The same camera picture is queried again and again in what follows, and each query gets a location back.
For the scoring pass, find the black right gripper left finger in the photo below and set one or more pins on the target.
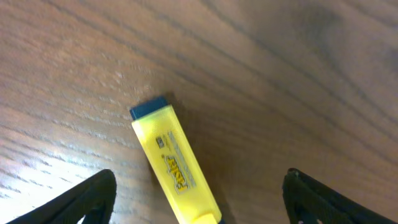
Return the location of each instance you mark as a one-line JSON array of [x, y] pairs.
[[91, 201]]

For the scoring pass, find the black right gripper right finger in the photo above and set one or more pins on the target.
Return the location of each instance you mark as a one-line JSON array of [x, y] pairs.
[[310, 201]]

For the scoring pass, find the yellow highlighter pen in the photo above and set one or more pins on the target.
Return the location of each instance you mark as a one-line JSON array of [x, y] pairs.
[[166, 146]]

